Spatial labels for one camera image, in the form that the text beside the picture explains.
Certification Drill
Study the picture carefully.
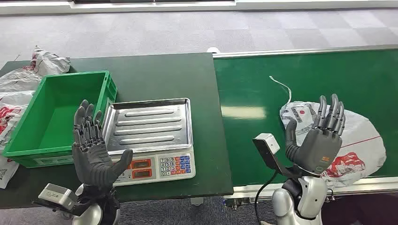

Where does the white wall ledge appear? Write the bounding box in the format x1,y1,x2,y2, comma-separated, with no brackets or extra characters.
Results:
0,0,398,15

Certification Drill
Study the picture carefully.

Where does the white bag with QR code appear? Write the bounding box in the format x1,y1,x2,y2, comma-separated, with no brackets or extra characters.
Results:
0,155,20,189

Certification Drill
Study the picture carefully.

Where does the white red-printed poly mailer package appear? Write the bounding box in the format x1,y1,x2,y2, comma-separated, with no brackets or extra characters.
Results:
268,75,387,188

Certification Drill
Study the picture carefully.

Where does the aluminium conveyor frame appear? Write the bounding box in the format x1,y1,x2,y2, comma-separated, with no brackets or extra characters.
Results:
213,44,398,209

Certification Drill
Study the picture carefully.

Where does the green conveyor belt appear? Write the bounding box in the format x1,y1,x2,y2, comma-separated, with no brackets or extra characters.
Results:
214,49,398,187

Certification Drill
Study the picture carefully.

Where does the white electronic scale body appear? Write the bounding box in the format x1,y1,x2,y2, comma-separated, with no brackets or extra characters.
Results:
110,146,197,188

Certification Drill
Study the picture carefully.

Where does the crumpled white plastic bag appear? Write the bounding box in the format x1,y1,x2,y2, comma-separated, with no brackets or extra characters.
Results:
31,45,71,77

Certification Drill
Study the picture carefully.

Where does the green plastic crate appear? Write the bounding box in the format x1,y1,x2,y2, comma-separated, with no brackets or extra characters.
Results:
2,70,118,169

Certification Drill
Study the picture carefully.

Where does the flat grey-white plastic bag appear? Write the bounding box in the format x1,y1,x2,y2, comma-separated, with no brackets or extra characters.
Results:
0,67,43,93

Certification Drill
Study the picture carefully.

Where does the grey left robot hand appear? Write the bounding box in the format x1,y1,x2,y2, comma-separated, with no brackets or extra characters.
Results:
72,99,134,188

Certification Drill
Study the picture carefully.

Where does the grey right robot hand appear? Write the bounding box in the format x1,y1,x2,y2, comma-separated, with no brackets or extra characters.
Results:
285,93,346,174

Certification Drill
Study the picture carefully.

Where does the dark green table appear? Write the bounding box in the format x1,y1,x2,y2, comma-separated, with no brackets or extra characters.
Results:
0,52,234,209

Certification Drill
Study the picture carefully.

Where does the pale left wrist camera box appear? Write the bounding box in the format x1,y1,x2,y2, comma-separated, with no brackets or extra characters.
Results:
38,183,78,212

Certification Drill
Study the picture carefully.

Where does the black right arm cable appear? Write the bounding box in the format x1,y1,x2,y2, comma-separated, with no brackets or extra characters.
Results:
254,170,279,225

